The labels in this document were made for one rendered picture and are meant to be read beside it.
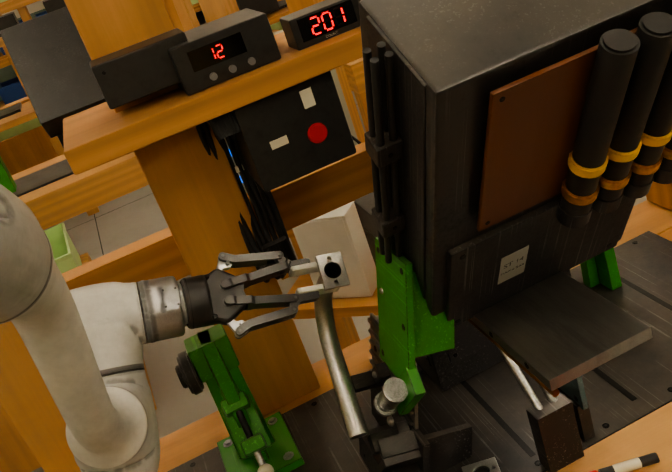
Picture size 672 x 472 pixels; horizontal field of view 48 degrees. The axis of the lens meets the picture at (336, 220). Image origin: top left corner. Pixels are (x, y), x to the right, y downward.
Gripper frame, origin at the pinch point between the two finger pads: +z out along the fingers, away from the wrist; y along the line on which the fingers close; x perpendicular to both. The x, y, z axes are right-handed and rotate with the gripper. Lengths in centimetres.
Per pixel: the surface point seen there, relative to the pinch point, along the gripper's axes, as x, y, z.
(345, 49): -13.5, 31.7, 11.1
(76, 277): 28.1, 18.3, -35.8
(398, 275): -9.8, -5.2, 9.4
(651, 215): 30, 9, 87
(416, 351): -2.3, -14.9, 11.3
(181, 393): 226, 36, -12
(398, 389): 0.5, -19.2, 7.8
